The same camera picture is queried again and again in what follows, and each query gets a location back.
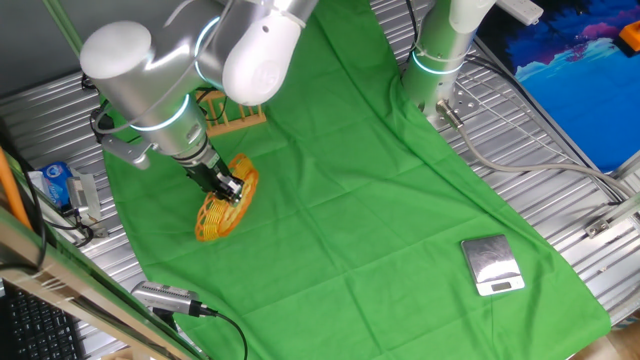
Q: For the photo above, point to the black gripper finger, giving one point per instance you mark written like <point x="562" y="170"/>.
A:
<point x="216" y="198"/>
<point x="231" y="189"/>

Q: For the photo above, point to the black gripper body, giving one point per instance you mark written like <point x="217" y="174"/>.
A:
<point x="207" y="175"/>

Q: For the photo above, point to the orange woven basket dish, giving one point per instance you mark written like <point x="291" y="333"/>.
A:
<point x="215" y="220"/>

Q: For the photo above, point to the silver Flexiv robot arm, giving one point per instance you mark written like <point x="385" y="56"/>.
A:
<point x="150" y="90"/>

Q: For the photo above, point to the wooden dish rack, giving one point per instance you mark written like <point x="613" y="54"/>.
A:
<point x="250" y="120"/>

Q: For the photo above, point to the green cloth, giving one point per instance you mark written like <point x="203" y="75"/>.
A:
<point x="325" y="200"/>

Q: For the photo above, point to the blue tissue pack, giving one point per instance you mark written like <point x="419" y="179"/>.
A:
<point x="57" y="182"/>

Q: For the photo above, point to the black pole clamp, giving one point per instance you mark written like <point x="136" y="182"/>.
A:
<point x="88" y="82"/>

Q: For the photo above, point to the wooden desk board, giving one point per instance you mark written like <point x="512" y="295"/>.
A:
<point x="75" y="295"/>

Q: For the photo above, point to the orange pole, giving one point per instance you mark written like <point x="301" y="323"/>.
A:
<point x="10" y="190"/>

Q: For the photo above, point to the black keyboard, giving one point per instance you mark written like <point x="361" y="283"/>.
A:
<point x="40" y="330"/>

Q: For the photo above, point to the silver kitchen scale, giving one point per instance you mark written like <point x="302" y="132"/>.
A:
<point x="492" y="262"/>

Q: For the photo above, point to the white power strip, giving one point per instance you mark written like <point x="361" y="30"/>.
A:
<point x="522" y="9"/>

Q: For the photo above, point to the blue landscape poster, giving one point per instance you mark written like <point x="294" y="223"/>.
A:
<point x="575" y="90"/>

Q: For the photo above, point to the orange box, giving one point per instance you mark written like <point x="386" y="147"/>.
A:
<point x="631" y="36"/>

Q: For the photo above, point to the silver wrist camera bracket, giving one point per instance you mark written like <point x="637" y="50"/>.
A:
<point x="127" y="152"/>

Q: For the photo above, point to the silver camera on stand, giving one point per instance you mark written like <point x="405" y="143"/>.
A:
<point x="165" y="297"/>

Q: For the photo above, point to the green frame pole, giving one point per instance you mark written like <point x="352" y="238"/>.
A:
<point x="62" y="25"/>

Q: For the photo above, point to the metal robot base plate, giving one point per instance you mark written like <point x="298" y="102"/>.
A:
<point x="467" y="102"/>

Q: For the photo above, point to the aluminium rail bracket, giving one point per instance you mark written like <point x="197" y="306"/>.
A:
<point x="607" y="222"/>

